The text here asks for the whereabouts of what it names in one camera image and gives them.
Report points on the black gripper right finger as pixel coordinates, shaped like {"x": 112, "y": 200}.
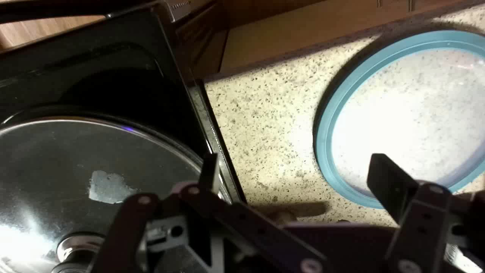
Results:
{"x": 418, "y": 222}

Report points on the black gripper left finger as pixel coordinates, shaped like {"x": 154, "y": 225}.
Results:
{"x": 227, "y": 222}

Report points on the blue-rimmed round lid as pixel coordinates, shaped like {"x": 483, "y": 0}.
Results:
{"x": 403, "y": 115}

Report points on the black stove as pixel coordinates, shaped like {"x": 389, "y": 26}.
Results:
{"x": 126, "y": 40}

